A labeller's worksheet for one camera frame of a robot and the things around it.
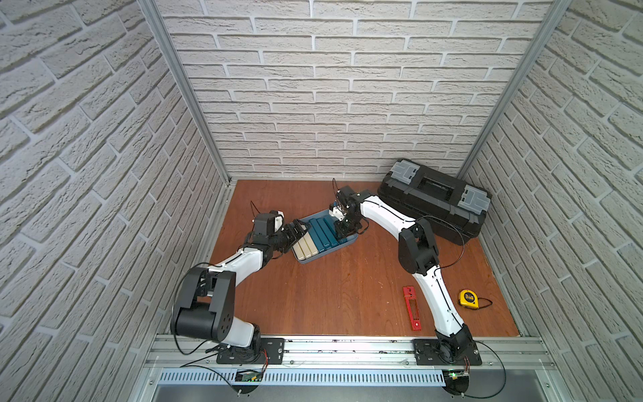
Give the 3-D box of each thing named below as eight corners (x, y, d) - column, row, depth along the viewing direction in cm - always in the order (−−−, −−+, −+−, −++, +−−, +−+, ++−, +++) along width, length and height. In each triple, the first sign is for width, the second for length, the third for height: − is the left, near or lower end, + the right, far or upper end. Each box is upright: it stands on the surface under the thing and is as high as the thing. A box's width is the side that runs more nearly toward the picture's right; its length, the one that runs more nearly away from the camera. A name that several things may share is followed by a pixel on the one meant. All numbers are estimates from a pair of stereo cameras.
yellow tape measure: (459, 305, 84) (462, 303, 83) (458, 290, 88) (461, 287, 86) (475, 309, 84) (479, 307, 82) (474, 293, 87) (477, 291, 85)
